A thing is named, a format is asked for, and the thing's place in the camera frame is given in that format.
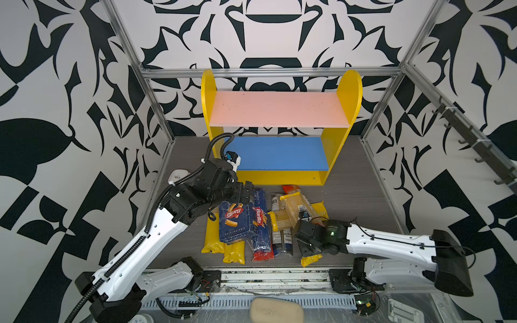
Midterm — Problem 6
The blue Barilla spaghetti bag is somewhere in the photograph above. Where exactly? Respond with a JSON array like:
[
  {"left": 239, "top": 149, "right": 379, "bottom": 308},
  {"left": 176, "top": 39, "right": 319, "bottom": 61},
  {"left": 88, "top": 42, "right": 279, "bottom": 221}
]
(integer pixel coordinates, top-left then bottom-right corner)
[{"left": 250, "top": 188, "right": 274, "bottom": 262}]

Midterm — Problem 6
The yellow noodle bag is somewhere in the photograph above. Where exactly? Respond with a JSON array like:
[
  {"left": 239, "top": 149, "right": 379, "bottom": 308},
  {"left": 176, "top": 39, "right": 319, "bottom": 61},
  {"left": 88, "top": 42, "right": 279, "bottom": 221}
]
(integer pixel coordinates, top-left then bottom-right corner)
[{"left": 311, "top": 201, "right": 329, "bottom": 222}]

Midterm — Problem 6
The yellow shelf unit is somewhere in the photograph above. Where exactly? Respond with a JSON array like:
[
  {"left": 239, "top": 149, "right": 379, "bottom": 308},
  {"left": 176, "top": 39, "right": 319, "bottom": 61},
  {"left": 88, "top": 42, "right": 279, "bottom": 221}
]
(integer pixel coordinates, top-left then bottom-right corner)
[{"left": 201, "top": 70, "right": 363, "bottom": 186}]

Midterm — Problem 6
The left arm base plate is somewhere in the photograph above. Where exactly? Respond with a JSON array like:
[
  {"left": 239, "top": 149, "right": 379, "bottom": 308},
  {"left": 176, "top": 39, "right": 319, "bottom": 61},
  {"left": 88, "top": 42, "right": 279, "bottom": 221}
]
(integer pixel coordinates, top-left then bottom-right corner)
[{"left": 189, "top": 270, "right": 222, "bottom": 293}]

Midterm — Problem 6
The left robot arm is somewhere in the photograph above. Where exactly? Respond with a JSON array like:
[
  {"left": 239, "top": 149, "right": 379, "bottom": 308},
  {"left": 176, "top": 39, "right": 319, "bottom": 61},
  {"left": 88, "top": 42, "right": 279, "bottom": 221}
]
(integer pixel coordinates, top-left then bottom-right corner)
[{"left": 66, "top": 152, "right": 253, "bottom": 322}]

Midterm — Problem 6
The white plastic clip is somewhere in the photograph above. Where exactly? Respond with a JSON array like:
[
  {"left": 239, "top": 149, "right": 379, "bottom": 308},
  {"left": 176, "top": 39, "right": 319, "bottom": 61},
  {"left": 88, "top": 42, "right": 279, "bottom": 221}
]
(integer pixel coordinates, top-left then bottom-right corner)
[{"left": 388, "top": 299, "right": 425, "bottom": 323}]

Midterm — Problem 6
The blue Barilla pasta box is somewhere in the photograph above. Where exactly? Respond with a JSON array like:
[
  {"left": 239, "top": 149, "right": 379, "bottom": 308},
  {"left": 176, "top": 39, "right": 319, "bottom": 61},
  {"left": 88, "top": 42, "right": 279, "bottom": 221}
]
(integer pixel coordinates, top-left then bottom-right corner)
[{"left": 218, "top": 201, "right": 258, "bottom": 245}]

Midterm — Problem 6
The red end spaghetti bag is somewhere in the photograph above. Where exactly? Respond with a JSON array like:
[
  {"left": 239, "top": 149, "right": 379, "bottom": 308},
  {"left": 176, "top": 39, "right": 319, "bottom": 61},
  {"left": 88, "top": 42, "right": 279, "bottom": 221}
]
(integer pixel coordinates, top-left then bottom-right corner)
[{"left": 282, "top": 185, "right": 300, "bottom": 195}]

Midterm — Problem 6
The yellow pasta bag far left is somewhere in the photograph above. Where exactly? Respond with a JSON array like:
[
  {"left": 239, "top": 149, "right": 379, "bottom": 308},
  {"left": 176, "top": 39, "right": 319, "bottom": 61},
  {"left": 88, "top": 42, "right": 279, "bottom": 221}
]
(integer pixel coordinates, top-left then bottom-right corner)
[{"left": 201, "top": 213, "right": 226, "bottom": 254}]

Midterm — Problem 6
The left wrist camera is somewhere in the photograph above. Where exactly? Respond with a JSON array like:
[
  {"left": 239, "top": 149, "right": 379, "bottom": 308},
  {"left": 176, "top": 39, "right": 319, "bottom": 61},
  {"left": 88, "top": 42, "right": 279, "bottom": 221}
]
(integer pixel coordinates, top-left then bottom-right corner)
[{"left": 224, "top": 151, "right": 241, "bottom": 172}]

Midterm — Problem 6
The black wall hook rail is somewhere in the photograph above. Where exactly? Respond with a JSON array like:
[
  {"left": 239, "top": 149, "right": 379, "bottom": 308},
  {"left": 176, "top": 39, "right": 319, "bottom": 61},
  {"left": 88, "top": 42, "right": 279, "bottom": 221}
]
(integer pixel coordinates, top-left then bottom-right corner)
[{"left": 433, "top": 96, "right": 516, "bottom": 195}]

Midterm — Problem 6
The clear navy spaghetti bag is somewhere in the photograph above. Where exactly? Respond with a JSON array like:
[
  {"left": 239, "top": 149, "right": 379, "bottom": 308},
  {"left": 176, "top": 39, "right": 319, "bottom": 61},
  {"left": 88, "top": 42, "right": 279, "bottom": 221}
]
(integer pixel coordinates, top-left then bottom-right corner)
[{"left": 270, "top": 193, "right": 294, "bottom": 258}]

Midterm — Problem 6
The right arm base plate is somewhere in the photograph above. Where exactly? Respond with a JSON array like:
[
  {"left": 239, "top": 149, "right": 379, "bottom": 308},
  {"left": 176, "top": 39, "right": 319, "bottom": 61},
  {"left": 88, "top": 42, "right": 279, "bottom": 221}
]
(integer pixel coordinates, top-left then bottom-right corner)
[{"left": 329, "top": 269, "right": 385, "bottom": 294}]

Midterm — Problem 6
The yellow pasta bag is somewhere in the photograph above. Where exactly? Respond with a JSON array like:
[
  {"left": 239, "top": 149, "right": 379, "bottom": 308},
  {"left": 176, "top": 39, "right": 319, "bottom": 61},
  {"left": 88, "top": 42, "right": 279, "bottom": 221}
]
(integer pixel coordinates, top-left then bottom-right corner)
[
  {"left": 201, "top": 213, "right": 226, "bottom": 254},
  {"left": 223, "top": 241, "right": 246, "bottom": 265}
]

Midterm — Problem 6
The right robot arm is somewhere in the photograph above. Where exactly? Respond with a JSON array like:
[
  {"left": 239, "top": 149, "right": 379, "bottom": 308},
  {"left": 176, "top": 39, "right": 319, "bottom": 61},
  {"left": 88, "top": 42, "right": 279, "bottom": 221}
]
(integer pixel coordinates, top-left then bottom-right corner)
[{"left": 294, "top": 220, "right": 474, "bottom": 297}]

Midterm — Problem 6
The white round device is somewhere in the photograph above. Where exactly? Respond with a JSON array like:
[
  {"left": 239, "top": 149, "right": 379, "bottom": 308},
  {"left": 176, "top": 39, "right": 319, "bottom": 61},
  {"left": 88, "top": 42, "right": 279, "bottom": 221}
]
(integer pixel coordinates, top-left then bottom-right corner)
[{"left": 168, "top": 169, "right": 191, "bottom": 186}]

